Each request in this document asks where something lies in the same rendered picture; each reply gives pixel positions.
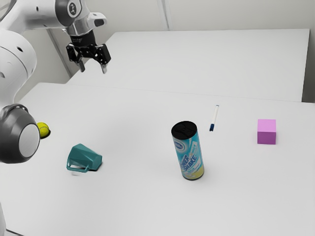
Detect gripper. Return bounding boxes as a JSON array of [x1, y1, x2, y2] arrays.
[[65, 30, 112, 75]]

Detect teal faceted mug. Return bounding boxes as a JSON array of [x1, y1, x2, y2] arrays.
[[65, 143, 103, 174]]

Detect yellow tennis ball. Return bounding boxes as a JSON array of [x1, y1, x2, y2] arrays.
[[36, 122, 50, 139]]

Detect blue drink can black lid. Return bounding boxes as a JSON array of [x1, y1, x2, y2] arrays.
[[171, 120, 205, 182]]

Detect white pen blue cap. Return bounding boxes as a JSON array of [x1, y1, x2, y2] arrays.
[[209, 104, 220, 132]]

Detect pink cube block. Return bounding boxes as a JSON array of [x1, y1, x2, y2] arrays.
[[257, 118, 277, 145]]

